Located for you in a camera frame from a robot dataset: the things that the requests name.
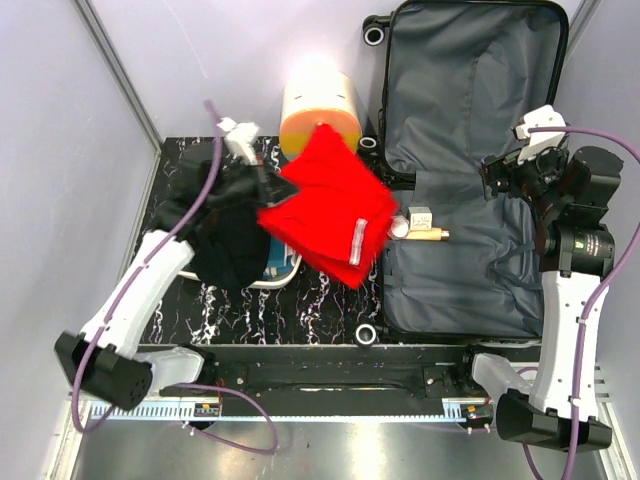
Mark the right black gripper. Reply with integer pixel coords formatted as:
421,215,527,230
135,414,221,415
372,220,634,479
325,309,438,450
476,139,569,217

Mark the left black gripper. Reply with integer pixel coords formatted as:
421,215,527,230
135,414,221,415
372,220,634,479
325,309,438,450
208,151,300,211

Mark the white teal printed towel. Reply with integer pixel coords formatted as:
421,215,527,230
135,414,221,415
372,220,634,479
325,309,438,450
263,237,298,280

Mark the red black garment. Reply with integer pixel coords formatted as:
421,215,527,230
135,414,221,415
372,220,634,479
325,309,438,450
258,124,398,289

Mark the orange white drawer box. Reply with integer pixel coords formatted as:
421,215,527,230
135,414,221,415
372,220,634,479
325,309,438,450
279,55,362,159

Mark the white plastic basin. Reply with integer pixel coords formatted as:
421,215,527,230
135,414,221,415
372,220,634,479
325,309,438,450
179,235,301,290

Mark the beige cosmetic tube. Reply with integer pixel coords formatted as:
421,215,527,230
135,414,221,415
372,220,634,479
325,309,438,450
405,228,450,242

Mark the white small square box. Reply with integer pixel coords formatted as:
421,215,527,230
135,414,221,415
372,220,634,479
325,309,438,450
408,205,433,233

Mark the black white space suitcase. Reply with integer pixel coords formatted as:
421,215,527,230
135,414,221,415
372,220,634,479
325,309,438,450
362,1,569,343

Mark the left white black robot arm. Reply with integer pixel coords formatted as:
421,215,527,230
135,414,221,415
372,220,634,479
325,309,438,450
54,161,298,411

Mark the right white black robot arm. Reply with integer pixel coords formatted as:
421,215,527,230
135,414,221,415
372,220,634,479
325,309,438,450
453,146,623,452

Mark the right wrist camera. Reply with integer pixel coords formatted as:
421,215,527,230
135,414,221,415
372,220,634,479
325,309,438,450
513,105,567,165

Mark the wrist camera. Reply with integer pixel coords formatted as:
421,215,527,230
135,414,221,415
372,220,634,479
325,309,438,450
217,117,259,165
513,105,567,165

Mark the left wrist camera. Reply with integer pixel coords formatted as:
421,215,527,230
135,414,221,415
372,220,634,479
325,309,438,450
217,117,259,165

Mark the slotted cable duct rail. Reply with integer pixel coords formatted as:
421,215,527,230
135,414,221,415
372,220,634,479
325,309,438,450
110,397,494,423

